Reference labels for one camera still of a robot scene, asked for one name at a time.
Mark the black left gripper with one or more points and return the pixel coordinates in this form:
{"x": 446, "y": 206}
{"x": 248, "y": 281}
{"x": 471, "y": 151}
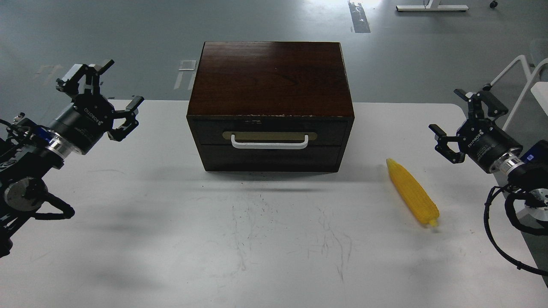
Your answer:
{"x": 84, "y": 122}

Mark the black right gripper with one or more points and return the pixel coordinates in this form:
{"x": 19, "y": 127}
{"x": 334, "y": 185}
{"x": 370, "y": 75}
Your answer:
{"x": 479, "y": 137}

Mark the yellow corn cob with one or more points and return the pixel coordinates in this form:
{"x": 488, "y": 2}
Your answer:
{"x": 415, "y": 197}

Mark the drawer with white handle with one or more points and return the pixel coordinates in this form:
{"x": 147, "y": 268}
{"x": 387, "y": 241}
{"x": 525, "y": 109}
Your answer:
{"x": 219, "y": 132}

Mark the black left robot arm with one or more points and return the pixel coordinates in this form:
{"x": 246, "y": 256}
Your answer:
{"x": 31, "y": 150}

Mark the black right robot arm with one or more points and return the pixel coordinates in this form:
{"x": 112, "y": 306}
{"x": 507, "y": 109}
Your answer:
{"x": 529, "y": 177}

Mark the dark wooden drawer cabinet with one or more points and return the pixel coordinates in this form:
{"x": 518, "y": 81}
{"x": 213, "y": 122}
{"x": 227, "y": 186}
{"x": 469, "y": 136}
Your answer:
{"x": 287, "y": 80}

